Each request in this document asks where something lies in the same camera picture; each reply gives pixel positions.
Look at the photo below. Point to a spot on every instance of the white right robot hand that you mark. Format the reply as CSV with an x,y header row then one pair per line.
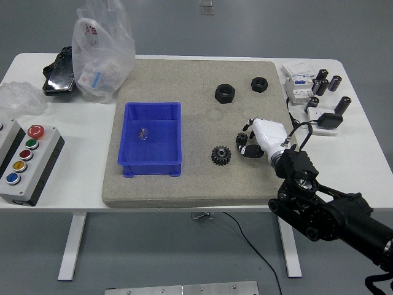
x,y
270,133

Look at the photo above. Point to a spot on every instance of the large black gear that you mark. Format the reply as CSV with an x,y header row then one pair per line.
x,y
221,155

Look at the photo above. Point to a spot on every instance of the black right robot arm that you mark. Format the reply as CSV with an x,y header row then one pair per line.
x,y
337,215

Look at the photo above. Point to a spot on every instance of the small black hex nut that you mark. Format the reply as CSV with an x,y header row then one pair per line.
x,y
260,84

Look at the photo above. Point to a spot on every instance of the large black hex nut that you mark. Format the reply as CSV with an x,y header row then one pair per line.
x,y
225,93

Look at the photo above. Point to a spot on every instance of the blue plastic box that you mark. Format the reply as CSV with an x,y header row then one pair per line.
x,y
150,147

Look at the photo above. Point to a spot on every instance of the grey push-button control box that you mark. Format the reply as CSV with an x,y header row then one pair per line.
x,y
33,172

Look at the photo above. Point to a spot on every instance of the grey and black control box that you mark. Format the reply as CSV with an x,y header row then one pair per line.
x,y
7,138

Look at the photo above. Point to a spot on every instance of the white circuit breaker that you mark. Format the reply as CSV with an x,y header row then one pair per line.
x,y
296,90

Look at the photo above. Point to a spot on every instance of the white power socket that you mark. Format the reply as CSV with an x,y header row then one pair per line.
x,y
322,131

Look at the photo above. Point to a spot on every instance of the black cylindrical capacitor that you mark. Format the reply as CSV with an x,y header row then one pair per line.
x,y
315,86
322,87
313,104
323,74
334,83
343,105

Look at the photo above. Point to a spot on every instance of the black power adapter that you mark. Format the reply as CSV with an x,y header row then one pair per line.
x,y
330,120

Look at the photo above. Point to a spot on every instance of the small white carton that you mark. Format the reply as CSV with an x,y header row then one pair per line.
x,y
298,69

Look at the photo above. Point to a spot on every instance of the grey-brown mat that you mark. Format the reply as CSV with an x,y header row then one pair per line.
x,y
199,129

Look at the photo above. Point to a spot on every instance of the white table leg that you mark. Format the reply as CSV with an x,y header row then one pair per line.
x,y
72,246
291,252

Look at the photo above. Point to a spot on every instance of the small clear plastic piece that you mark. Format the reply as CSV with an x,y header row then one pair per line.
x,y
142,134

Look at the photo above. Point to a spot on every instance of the clear floor marker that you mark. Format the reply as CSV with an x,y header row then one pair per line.
x,y
207,11
205,2

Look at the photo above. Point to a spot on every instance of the silver metal plate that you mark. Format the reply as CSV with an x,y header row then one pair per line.
x,y
184,289

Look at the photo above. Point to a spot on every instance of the translucent white plastic bag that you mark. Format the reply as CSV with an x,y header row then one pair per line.
x,y
101,58

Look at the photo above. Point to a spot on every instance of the black plastic-wrapped part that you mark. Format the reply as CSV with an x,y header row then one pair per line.
x,y
58,77

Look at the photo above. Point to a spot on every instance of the clear bubble wrap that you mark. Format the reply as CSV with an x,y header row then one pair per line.
x,y
18,98

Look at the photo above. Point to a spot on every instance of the metal under-table bracket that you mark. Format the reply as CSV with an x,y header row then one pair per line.
x,y
201,215

